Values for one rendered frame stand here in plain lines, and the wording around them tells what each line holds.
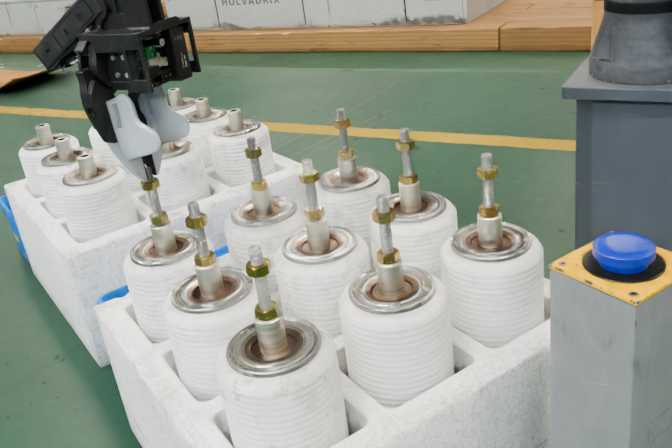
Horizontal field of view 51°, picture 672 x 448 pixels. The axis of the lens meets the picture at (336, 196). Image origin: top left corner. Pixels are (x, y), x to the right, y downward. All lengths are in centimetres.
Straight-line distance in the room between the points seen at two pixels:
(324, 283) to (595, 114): 48
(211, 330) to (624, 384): 33
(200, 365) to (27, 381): 49
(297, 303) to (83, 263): 39
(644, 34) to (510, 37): 155
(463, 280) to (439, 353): 8
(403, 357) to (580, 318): 16
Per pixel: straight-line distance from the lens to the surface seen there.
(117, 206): 102
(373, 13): 276
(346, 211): 81
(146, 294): 74
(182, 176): 104
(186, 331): 64
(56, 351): 115
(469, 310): 67
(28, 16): 414
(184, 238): 77
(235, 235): 77
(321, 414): 56
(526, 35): 248
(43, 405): 104
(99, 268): 100
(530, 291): 67
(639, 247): 51
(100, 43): 66
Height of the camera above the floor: 57
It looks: 23 degrees down
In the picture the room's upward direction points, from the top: 8 degrees counter-clockwise
